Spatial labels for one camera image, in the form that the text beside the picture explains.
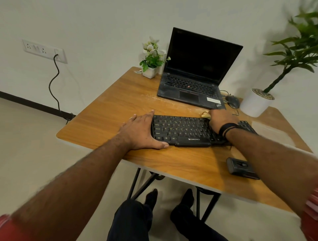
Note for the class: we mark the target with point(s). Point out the red right sleeve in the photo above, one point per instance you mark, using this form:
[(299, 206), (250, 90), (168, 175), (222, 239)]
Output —
[(310, 216)]

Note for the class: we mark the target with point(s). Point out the black wristband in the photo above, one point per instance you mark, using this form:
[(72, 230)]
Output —
[(227, 127)]

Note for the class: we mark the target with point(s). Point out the black computer mouse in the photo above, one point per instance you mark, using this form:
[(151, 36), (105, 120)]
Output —
[(232, 101)]

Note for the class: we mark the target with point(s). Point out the person's right leg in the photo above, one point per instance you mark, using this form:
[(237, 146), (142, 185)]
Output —
[(193, 223)]

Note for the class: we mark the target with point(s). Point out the person's leg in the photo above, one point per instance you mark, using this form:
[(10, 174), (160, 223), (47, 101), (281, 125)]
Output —
[(131, 223), (193, 223)]

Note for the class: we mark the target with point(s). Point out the small black brush tool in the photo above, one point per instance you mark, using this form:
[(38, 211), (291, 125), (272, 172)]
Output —
[(241, 167)]

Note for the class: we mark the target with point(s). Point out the red left sleeve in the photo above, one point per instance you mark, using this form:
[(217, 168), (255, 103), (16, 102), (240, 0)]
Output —
[(10, 229)]

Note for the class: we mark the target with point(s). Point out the small white flower pot plant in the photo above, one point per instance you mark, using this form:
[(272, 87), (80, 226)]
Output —
[(150, 62)]

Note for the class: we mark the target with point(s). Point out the black skirting board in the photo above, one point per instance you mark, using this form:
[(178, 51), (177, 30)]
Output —
[(32, 105)]

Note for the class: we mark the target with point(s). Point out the tall green plant white pot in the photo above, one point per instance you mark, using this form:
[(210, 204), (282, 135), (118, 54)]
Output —
[(254, 105)]

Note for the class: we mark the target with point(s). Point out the yellow cleaning cloth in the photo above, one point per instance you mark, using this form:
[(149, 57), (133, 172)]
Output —
[(205, 114)]

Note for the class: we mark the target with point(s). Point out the clear plastic container lid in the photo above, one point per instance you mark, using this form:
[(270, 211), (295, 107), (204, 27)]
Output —
[(273, 134)]

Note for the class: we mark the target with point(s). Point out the person's left leg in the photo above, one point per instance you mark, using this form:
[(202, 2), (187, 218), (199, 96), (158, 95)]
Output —
[(131, 223)]

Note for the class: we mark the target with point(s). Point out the red sleeve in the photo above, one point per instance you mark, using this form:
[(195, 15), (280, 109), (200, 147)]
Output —
[(310, 216), (10, 229)]

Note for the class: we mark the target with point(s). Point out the person's left hand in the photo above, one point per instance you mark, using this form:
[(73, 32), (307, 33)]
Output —
[(137, 134)]

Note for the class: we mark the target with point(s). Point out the black laptop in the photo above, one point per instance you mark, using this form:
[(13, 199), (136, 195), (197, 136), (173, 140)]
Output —
[(196, 57)]

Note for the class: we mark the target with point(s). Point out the person's left forearm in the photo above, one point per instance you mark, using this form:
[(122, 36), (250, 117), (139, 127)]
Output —
[(64, 191)]

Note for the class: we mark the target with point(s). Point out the person's right forearm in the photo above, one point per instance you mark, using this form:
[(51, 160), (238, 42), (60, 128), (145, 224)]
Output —
[(275, 163)]

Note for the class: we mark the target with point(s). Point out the black metal table frame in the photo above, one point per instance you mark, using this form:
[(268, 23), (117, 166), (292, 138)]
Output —
[(134, 183)]

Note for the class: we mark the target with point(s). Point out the person's right hand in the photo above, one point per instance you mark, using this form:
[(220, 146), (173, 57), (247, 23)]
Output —
[(221, 119)]

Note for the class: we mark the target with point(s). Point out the white wall socket panel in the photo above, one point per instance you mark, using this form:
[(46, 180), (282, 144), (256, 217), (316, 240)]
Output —
[(42, 51)]

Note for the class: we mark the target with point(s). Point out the black keyboard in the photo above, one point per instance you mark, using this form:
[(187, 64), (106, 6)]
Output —
[(183, 130)]

